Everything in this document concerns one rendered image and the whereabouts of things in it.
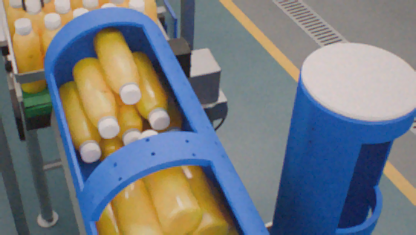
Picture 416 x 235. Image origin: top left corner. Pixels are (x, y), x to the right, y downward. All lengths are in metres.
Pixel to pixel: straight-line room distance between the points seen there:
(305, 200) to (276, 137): 1.17
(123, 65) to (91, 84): 0.08
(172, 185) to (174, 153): 0.05
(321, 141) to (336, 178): 0.11
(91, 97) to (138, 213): 0.31
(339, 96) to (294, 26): 2.06
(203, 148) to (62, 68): 0.48
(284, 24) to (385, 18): 0.58
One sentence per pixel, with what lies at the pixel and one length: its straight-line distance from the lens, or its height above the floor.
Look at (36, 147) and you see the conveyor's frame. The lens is 2.16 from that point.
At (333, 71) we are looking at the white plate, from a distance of 1.51.
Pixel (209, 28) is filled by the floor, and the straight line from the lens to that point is 3.40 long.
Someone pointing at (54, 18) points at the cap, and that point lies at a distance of 1.54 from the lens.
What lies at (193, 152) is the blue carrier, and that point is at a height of 1.23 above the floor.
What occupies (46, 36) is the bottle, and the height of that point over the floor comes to 1.06.
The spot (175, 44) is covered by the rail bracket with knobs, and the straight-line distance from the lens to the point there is 1.60.
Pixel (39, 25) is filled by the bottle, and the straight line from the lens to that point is 1.59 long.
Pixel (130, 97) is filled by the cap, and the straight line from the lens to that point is 1.21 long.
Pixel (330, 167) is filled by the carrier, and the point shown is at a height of 0.86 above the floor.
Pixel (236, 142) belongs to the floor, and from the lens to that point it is 2.74.
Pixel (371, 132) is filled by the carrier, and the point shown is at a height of 0.99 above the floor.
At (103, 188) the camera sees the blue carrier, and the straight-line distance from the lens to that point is 1.01.
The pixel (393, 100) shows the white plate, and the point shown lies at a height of 1.04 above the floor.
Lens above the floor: 1.96
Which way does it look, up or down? 41 degrees down
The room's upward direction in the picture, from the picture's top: straight up
